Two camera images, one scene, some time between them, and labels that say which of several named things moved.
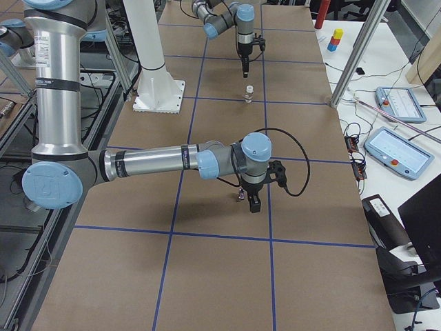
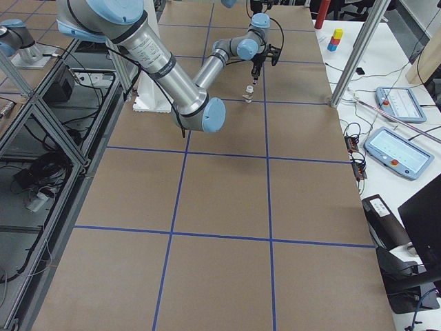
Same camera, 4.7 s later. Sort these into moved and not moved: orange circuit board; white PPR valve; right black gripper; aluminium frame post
Moved: right black gripper
Not moved: white PPR valve; orange circuit board; aluminium frame post
